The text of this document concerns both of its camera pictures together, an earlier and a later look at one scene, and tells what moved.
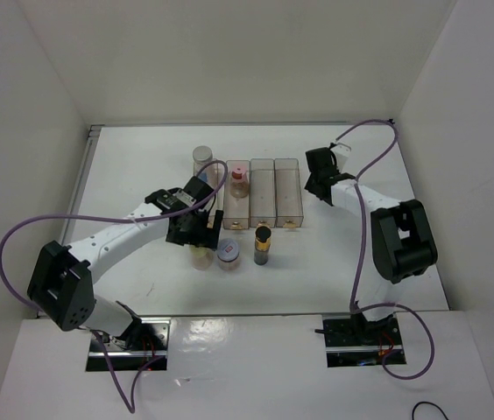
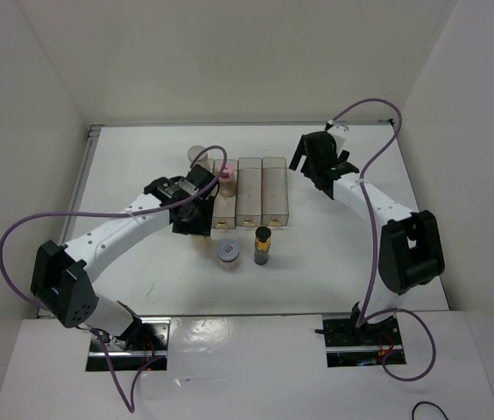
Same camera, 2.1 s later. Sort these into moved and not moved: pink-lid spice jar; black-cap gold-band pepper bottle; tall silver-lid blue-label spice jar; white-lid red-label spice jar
Moved: pink-lid spice jar; tall silver-lid blue-label spice jar
Not moved: white-lid red-label spice jar; black-cap gold-band pepper bottle
